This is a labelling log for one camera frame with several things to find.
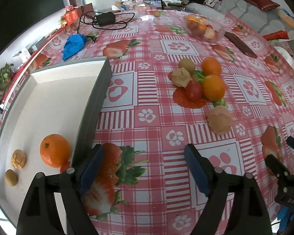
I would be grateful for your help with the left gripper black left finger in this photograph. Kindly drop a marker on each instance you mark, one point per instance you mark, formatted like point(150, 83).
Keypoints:
point(39, 213)

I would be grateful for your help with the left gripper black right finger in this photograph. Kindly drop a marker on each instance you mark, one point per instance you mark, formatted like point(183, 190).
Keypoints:
point(248, 214)

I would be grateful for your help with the brown kiwi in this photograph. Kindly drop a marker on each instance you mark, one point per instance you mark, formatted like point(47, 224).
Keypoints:
point(187, 64)
point(11, 178)

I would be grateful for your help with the small red cherry tomato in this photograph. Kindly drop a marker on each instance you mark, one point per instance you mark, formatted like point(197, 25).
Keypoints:
point(65, 166)

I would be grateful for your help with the tan walnut front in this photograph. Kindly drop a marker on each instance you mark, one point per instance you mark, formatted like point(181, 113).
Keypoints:
point(18, 159)

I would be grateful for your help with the tan walnut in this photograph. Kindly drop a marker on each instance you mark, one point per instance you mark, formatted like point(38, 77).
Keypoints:
point(18, 159)
point(181, 77)

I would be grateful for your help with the orange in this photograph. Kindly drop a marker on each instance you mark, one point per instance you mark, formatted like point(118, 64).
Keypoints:
point(213, 87)
point(55, 150)
point(210, 65)

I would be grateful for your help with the large tan round fruit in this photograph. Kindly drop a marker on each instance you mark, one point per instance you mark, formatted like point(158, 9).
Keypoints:
point(220, 120)

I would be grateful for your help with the dark red phone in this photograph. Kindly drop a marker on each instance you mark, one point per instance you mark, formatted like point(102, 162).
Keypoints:
point(244, 48)

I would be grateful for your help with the white shallow box tray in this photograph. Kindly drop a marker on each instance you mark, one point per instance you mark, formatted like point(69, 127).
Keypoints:
point(63, 99)

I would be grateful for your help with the grey sofa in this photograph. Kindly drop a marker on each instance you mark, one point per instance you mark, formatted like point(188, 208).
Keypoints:
point(260, 21)

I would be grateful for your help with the orange blue plush toy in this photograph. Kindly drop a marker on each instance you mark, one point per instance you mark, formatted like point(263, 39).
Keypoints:
point(286, 17)

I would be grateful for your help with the red checkered strawberry tablecloth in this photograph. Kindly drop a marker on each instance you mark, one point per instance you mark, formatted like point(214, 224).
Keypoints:
point(139, 113)

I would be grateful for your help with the green potted plant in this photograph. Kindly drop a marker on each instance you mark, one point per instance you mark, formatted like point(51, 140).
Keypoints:
point(6, 76)

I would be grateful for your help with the clear glass fruit bowl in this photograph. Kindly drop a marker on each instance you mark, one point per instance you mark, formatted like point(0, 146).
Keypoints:
point(204, 28)

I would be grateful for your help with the red embroidered cushion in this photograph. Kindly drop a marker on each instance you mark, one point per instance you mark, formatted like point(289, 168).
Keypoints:
point(264, 5)

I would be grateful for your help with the blue crumpled glove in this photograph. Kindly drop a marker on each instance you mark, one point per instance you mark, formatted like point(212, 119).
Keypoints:
point(73, 45)

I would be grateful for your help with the small fruit far table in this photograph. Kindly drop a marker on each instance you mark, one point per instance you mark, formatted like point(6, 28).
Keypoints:
point(157, 14)

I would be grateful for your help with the red gift boxes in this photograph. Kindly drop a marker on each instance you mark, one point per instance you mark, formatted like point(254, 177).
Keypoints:
point(70, 15)

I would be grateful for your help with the black power adapter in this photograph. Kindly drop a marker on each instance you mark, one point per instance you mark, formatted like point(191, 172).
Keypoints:
point(103, 19)

